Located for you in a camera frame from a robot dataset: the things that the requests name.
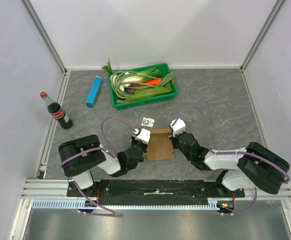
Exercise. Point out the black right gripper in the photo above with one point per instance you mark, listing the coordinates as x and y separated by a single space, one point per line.
174 139

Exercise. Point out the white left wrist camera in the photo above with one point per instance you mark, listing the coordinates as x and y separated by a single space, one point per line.
142 135

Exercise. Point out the green bok choy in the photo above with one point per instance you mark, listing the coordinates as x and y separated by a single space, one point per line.
150 72

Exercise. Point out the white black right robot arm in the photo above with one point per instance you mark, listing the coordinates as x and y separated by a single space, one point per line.
253 166

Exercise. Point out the large green leaf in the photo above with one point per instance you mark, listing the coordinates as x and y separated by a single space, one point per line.
145 93

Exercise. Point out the brown cardboard box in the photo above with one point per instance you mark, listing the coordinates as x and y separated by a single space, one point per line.
160 147

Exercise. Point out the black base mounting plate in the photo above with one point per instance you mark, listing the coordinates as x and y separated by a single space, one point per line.
158 192

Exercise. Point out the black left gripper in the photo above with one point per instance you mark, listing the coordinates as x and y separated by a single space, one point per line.
134 140

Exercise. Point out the cola glass bottle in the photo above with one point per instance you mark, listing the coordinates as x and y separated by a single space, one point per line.
56 111

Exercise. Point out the green long beans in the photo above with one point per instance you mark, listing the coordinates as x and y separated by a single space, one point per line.
123 90

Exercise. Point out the blue rectangular box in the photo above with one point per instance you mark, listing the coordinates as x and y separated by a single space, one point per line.
93 93

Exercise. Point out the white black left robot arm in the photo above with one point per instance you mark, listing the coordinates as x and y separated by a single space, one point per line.
79 156

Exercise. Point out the orange carrot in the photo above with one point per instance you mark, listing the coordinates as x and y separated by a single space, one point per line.
153 82

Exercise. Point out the small white sticker packet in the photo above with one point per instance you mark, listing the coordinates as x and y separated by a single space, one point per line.
147 122

